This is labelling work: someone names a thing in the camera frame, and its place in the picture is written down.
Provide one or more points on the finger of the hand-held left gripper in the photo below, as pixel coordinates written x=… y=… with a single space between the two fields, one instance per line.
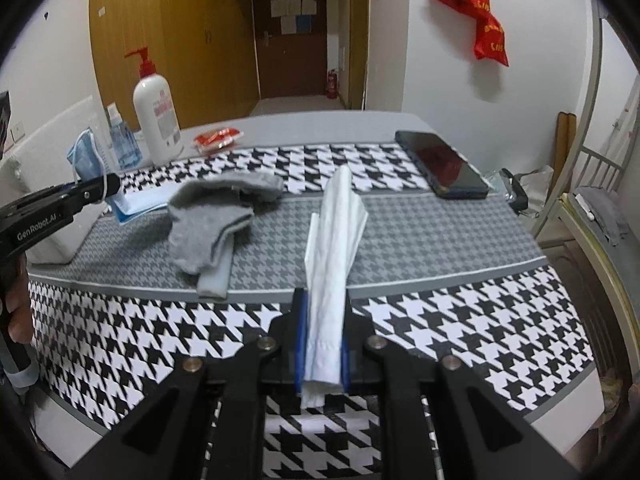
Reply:
x=55 y=190
x=92 y=192

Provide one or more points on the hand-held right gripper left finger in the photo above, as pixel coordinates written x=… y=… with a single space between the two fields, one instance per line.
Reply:
x=300 y=330

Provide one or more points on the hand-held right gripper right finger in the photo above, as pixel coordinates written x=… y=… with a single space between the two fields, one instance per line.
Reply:
x=357 y=340

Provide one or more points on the white foam box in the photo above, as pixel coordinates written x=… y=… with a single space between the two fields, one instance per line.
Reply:
x=35 y=170

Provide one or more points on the blue face mask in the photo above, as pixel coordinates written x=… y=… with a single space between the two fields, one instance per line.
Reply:
x=87 y=157

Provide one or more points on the white cloth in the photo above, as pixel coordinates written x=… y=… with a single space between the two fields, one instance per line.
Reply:
x=330 y=270

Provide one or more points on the dark grey sock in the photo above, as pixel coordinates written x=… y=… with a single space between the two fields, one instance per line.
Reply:
x=210 y=225

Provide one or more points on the person's left hand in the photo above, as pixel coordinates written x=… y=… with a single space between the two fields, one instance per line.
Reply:
x=19 y=315

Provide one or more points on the clear blue bottle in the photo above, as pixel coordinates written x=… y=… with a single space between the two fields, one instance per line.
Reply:
x=124 y=145

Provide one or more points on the white lotion pump bottle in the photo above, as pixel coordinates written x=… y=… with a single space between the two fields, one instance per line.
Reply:
x=157 y=120

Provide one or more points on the red snack packet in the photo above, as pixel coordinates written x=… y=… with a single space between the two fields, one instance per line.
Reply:
x=215 y=139

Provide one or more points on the wooden wardrobe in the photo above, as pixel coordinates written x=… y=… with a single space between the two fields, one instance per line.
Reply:
x=200 y=35

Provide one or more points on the black smartphone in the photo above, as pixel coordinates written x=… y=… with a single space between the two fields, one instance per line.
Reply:
x=440 y=165

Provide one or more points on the dark brown door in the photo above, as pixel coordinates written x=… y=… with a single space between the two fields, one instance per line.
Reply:
x=295 y=65

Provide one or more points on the red fire extinguisher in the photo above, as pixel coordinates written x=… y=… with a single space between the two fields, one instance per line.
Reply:
x=332 y=86

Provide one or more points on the small white paper notice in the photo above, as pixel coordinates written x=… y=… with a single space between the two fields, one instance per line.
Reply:
x=288 y=25
x=309 y=6

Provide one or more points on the large white paper notice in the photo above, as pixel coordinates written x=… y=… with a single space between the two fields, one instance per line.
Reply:
x=285 y=7

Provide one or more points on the blue paper notice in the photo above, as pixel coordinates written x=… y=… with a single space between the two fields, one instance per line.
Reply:
x=304 y=24

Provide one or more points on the grey clothes on bed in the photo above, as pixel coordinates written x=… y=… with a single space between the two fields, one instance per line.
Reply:
x=602 y=212

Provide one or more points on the brown wooden board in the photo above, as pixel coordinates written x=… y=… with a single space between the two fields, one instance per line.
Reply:
x=565 y=145

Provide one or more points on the light wooden side door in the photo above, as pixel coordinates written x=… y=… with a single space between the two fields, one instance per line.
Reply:
x=357 y=35

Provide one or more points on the grey metal bunk bed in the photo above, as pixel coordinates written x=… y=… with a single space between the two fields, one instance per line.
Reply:
x=598 y=45

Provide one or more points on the white wall socket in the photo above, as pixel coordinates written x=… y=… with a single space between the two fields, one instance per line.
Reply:
x=18 y=131

